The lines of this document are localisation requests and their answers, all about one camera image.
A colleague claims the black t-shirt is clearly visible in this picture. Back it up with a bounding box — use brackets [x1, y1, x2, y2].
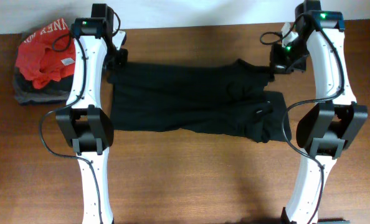
[107, 59, 292, 143]

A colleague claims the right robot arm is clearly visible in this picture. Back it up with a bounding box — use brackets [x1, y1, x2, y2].
[270, 0, 368, 223]

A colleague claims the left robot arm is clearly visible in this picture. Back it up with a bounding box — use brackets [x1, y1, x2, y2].
[55, 3, 126, 224]

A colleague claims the grey folded garment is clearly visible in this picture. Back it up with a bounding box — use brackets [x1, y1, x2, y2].
[12, 39, 70, 105]

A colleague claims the red folded t-shirt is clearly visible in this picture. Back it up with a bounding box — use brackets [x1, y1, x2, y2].
[15, 18, 76, 90]

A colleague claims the dark folded garment stack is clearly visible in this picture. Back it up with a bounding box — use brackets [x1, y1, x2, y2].
[13, 67, 73, 96]

